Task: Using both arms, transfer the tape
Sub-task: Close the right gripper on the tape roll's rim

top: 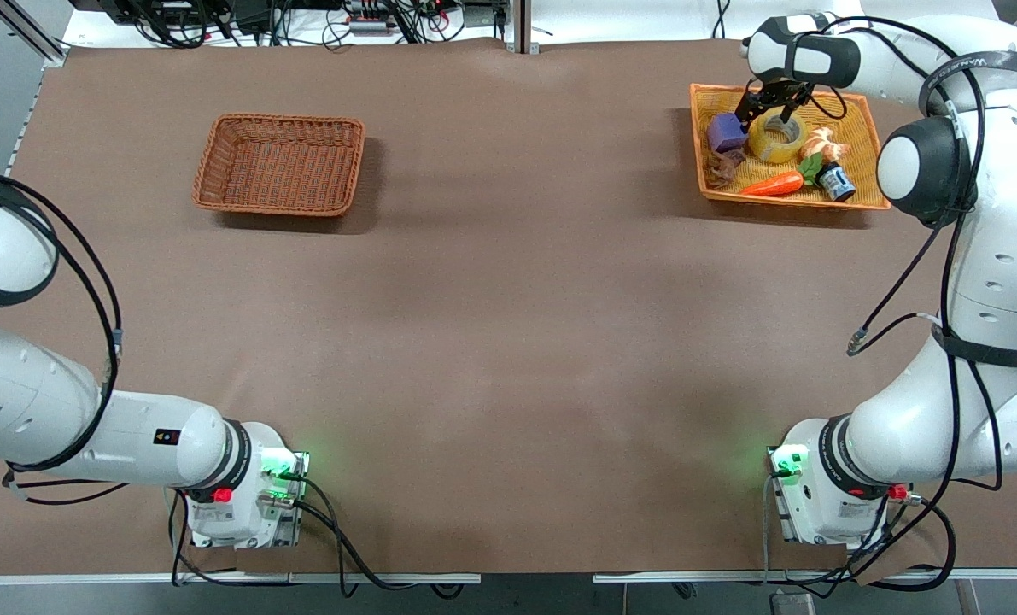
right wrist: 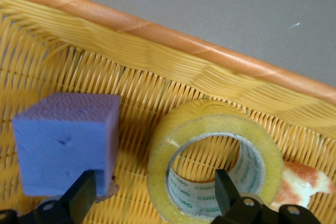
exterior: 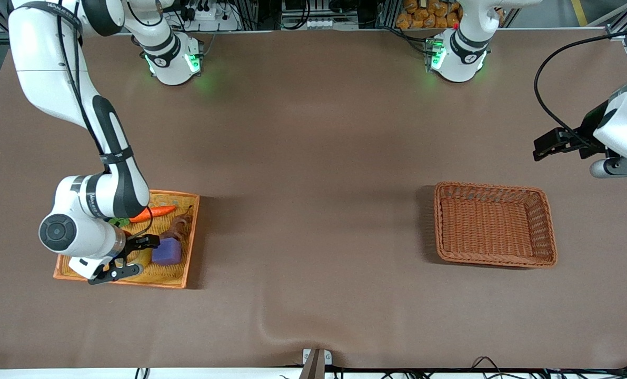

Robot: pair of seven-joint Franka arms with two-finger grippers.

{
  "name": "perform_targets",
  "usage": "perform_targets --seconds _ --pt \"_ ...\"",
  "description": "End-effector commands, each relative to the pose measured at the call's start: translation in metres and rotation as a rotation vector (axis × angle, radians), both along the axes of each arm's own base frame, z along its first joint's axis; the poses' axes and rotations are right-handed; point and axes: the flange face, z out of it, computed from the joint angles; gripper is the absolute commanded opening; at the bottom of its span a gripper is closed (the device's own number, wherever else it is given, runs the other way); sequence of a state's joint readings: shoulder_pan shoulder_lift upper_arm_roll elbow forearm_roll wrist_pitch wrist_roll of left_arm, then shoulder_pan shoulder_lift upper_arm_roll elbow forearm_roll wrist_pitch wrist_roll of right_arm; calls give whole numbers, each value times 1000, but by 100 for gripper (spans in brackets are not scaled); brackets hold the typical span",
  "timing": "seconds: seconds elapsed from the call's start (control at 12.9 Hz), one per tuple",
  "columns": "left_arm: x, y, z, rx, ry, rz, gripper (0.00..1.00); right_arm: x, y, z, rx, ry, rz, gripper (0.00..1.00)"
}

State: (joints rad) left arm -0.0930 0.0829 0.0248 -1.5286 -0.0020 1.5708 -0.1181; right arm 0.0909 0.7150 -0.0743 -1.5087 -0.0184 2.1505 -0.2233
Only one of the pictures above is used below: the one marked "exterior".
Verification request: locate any purple block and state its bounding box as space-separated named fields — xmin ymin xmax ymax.
xmin=151 ymin=237 xmax=182 ymax=266

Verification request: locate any orange toy carrot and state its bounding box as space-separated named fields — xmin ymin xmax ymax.
xmin=108 ymin=205 xmax=178 ymax=228

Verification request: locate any brown toy animal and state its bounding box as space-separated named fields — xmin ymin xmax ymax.
xmin=160 ymin=206 xmax=194 ymax=243

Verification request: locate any orange woven tray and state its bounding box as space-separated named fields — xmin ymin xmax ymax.
xmin=53 ymin=188 xmax=201 ymax=290

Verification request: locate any brown woven wicker basket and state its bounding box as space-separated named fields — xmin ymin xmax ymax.
xmin=433 ymin=182 xmax=559 ymax=269

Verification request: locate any table cover mat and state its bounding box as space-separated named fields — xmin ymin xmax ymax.
xmin=0 ymin=29 xmax=627 ymax=369

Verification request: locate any bag of orange buns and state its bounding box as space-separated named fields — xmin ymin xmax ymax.
xmin=396 ymin=0 xmax=462 ymax=29

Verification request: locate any metal table clamp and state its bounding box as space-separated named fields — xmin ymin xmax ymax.
xmin=302 ymin=348 xmax=333 ymax=379

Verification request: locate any white power strip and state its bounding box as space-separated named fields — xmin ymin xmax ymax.
xmin=184 ymin=0 xmax=240 ymax=31

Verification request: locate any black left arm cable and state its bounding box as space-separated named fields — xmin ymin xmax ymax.
xmin=534 ymin=31 xmax=627 ymax=149

